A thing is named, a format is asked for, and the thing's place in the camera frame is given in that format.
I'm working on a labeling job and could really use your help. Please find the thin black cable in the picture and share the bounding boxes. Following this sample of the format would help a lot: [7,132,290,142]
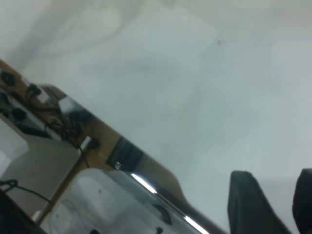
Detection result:
[0,179,54,205]

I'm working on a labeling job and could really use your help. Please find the white power adapter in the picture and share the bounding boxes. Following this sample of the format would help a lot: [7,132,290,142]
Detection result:
[58,97,74,113]
[36,89,51,104]

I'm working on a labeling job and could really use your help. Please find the chrome metal bar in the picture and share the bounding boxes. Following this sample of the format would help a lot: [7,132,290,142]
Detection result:
[107,136,212,234]

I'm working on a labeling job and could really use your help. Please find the black plug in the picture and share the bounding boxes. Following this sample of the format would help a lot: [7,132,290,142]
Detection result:
[1,70,17,86]

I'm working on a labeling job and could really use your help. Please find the white box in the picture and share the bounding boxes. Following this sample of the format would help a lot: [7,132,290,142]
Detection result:
[0,118,30,177]

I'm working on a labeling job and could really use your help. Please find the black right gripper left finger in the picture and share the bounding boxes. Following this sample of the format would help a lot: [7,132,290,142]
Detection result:
[227,170,293,234]

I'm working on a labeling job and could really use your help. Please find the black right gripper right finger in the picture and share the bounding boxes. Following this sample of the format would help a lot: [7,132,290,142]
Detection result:
[292,168,312,234]

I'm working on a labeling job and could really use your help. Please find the tangled black cables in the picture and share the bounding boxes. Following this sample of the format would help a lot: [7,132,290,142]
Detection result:
[43,107,99,169]

